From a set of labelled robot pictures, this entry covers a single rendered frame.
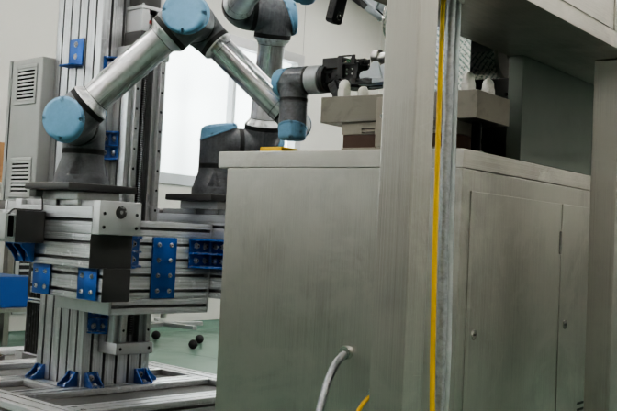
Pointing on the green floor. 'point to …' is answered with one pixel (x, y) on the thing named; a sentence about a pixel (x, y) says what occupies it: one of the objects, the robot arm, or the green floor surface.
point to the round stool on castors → (177, 327)
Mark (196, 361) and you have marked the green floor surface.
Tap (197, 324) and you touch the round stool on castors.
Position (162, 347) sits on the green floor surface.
